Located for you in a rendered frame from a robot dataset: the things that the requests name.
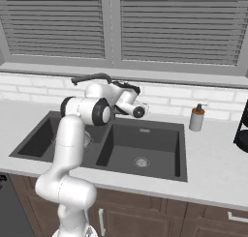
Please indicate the grey soap dispenser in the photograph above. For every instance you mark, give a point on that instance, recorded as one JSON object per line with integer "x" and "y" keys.
{"x": 196, "y": 118}

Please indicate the dark grey double sink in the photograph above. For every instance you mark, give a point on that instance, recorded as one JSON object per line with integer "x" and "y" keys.
{"x": 145, "y": 144}

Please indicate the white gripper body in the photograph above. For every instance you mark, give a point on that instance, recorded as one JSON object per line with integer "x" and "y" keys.
{"x": 146, "y": 109}

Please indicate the brown drawer front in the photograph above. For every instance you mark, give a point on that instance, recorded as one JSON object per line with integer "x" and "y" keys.
{"x": 216, "y": 221}

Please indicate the brown cupboard door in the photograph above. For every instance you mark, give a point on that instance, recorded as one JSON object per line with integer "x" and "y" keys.
{"x": 139, "y": 220}
{"x": 42, "y": 212}

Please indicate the grey window frame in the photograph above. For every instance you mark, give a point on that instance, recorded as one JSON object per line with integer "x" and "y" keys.
{"x": 112, "y": 31}

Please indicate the dark grey dishwasher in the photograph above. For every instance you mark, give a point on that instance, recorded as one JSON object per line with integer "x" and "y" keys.
{"x": 13, "y": 208}

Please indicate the black sink faucet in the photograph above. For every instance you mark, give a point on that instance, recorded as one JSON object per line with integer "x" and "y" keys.
{"x": 93, "y": 77}

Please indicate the grey window blind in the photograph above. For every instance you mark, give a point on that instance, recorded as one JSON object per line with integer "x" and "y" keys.
{"x": 180, "y": 24}
{"x": 55, "y": 21}

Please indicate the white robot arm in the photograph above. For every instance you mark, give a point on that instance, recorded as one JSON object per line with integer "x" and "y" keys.
{"x": 68, "y": 144}

